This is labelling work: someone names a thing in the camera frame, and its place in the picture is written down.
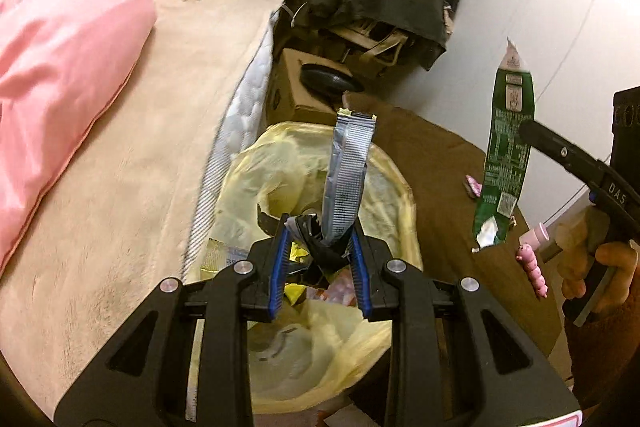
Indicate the silver foil wrapper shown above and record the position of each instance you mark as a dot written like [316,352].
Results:
[347,177]

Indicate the small pink wrapper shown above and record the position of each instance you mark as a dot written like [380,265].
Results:
[473,185]

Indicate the pink cup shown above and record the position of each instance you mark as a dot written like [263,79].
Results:
[540,239]

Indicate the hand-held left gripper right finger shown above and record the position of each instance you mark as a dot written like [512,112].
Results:
[361,272]

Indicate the cardboard box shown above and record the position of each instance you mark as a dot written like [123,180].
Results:
[285,92]

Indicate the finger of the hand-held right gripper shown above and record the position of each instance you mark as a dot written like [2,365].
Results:
[550,142]

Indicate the person's right hand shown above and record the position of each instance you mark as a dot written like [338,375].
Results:
[622,262]

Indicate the green snack wrapper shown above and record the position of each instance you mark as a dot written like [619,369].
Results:
[505,147]

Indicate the pink toy figure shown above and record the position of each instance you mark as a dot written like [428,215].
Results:
[532,269]

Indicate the brown table cloth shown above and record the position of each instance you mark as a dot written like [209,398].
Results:
[440,187]

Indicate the black round disc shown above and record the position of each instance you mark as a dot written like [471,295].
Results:
[327,79]

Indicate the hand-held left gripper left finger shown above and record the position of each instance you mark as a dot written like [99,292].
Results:
[280,267]

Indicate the trash bin with yellow bag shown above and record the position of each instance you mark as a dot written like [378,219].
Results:
[260,177]

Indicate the beige office chair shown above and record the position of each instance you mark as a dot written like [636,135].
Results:
[375,44]

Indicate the pink blanket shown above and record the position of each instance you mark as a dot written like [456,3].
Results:
[65,57]

